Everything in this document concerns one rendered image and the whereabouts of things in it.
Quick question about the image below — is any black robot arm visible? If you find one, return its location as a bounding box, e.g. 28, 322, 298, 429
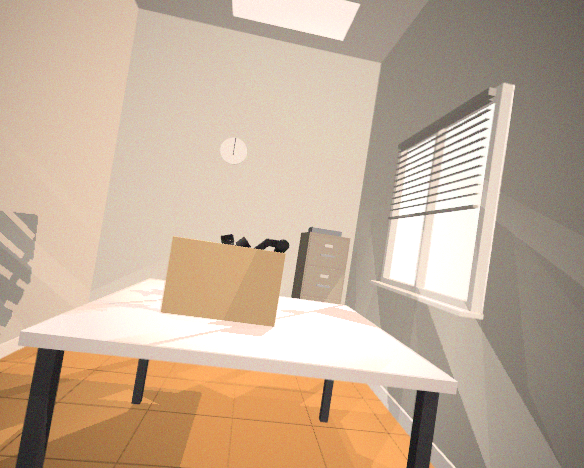
235, 237, 289, 253

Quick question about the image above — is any brown rectangular board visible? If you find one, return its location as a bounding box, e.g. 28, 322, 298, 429
161, 236, 286, 327

